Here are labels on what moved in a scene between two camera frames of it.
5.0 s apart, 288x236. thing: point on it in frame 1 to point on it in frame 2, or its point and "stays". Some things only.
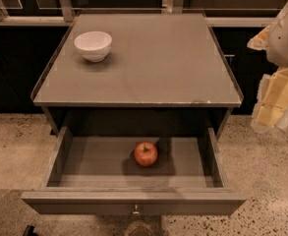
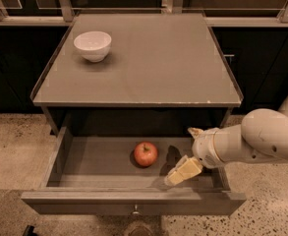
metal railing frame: x=57 y=5 stays
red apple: x=145 y=153 stays
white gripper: x=285 y=43 to x=203 y=147
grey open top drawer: x=99 y=175 stays
